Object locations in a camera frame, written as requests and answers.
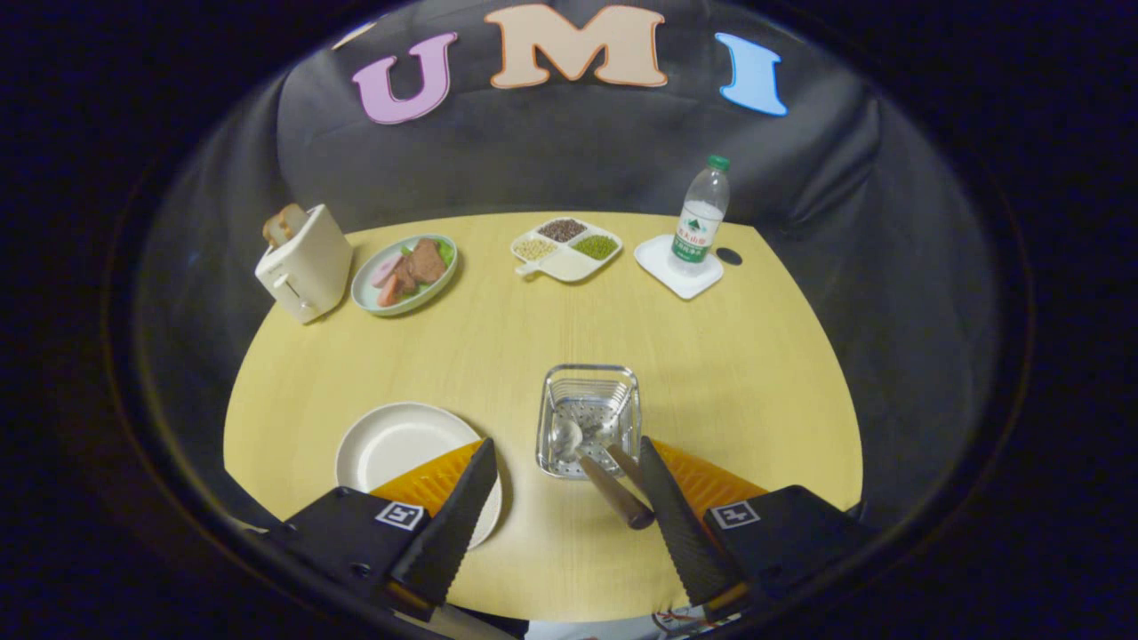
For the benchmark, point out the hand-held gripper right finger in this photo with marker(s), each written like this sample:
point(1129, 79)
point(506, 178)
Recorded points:
point(680, 524)

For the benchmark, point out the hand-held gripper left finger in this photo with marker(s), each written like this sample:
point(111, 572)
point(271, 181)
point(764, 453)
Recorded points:
point(453, 524)

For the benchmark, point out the large white plate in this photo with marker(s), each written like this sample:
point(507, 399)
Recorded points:
point(400, 440)

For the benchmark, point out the white printed paper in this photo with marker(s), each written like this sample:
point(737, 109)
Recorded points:
point(605, 629)

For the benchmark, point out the pale green food plate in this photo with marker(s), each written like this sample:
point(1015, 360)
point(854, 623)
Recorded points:
point(427, 293)

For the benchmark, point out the pink ham slice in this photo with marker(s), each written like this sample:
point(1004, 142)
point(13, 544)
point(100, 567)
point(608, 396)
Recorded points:
point(387, 269)

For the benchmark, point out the brown meat slice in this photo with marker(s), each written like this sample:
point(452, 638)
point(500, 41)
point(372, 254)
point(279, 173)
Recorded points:
point(427, 260)

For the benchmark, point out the white square coaster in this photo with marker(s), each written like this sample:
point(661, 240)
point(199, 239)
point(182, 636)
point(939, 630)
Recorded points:
point(653, 258)

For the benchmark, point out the small black disc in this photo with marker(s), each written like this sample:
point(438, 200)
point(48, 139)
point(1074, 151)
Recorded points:
point(729, 256)

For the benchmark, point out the green lettuce leaf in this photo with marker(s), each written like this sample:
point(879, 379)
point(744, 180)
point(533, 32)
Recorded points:
point(445, 252)

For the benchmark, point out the white divided seasoning dish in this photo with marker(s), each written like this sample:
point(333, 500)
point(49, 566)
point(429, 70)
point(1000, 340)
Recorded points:
point(564, 264)

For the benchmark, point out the cream toaster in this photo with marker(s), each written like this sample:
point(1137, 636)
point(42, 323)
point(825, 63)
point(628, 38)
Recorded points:
point(311, 267)

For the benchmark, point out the clear plastic water bottle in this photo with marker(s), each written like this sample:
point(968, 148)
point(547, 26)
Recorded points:
point(701, 222)

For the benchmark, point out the toasted bread slice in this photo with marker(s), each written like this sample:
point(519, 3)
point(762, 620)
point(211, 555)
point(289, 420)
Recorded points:
point(276, 231)
point(293, 216)

